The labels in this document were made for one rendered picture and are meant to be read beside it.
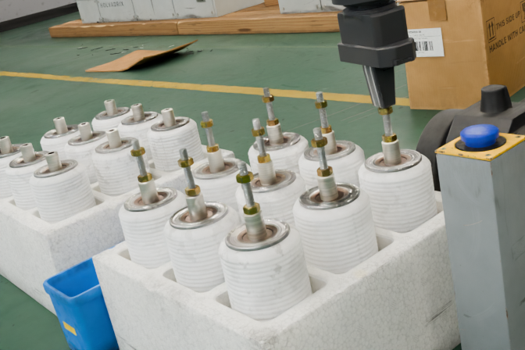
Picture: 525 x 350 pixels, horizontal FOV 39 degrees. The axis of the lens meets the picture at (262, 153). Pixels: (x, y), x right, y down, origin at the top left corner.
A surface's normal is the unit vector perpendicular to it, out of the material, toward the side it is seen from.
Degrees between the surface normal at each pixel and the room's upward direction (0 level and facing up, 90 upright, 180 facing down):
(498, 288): 90
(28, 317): 0
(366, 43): 90
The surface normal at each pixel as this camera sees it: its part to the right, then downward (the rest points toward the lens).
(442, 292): 0.63, 0.12
